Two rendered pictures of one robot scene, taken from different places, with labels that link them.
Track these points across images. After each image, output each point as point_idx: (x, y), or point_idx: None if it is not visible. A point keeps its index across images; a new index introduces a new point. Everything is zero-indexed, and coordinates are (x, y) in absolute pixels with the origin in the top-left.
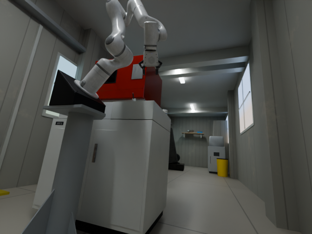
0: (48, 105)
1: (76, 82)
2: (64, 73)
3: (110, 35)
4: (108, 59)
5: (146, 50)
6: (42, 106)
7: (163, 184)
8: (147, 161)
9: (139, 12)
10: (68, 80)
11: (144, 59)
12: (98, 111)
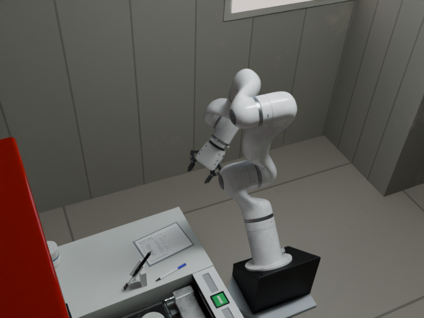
0: (310, 295)
1: (288, 255)
2: (310, 258)
3: (273, 162)
4: (257, 198)
5: (224, 149)
6: (316, 305)
7: None
8: None
9: None
10: (301, 252)
11: (221, 161)
12: (251, 257)
